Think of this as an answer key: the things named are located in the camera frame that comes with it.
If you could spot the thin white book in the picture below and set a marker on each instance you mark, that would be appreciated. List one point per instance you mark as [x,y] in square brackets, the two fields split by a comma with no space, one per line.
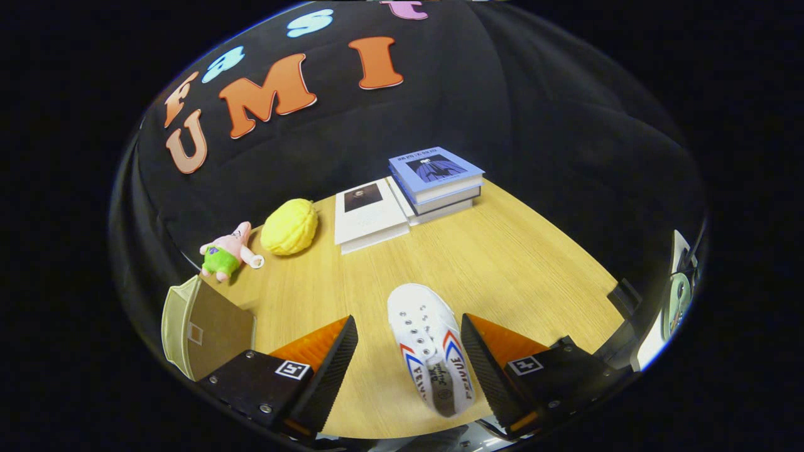
[440,216]

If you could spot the white canvas shoe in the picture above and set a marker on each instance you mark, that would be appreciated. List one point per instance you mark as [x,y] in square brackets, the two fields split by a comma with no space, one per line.
[424,326]

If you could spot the yellow bumpy plush toy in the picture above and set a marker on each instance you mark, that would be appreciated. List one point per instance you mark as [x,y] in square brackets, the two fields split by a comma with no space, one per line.
[289,227]

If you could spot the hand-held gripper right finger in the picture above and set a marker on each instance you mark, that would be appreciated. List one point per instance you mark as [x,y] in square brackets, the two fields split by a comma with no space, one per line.
[487,370]

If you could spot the beige fabric storage box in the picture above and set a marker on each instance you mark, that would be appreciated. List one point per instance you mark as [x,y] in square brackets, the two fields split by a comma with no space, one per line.
[220,333]

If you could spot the pink starfish plush toy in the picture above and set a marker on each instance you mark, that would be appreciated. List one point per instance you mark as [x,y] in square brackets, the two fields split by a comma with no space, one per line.
[226,254]

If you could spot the white book with dark photo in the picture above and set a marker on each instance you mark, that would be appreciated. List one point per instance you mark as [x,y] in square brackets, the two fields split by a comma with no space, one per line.
[370,216]

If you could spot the blue cover book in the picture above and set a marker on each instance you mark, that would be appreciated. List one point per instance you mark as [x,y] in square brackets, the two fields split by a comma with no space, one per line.
[436,169]

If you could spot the blue-edged book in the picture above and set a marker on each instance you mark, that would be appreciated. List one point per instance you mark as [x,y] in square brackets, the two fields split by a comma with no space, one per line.
[449,202]

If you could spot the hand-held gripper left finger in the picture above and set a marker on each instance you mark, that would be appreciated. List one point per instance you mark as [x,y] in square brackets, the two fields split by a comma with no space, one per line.
[326,376]

